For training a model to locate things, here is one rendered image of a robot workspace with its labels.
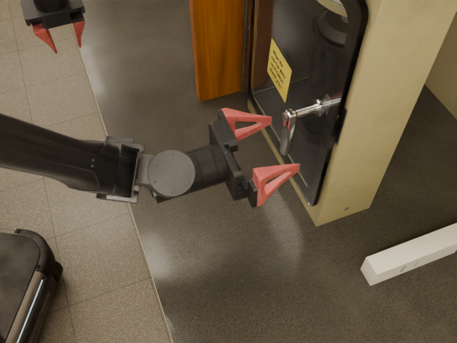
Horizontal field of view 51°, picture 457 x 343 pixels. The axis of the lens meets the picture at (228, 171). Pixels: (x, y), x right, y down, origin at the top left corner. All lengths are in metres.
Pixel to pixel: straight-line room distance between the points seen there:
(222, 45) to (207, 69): 0.06
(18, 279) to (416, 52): 1.42
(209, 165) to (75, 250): 1.39
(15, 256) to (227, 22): 1.13
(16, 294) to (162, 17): 0.97
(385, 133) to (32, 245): 1.32
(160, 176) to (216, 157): 0.11
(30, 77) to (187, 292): 2.04
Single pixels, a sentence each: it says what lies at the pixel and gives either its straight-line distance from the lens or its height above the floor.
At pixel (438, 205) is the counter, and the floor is 0.94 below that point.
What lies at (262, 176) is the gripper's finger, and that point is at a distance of 0.63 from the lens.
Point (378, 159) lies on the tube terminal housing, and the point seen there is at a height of 1.10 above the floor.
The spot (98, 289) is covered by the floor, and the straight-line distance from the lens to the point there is 1.89.
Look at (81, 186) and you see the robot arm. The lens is 0.61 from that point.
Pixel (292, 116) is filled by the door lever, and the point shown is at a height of 1.21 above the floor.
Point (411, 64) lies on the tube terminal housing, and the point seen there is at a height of 1.29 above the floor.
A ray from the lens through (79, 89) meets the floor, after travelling 2.55.
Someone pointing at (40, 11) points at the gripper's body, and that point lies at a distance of 0.93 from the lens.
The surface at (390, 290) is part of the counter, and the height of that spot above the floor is 0.94.
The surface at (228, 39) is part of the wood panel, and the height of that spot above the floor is 1.09.
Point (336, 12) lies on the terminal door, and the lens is 0.60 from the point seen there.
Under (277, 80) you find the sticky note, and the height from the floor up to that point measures 1.14.
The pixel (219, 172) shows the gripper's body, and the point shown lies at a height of 1.16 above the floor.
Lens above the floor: 1.69
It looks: 54 degrees down
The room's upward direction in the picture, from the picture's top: straight up
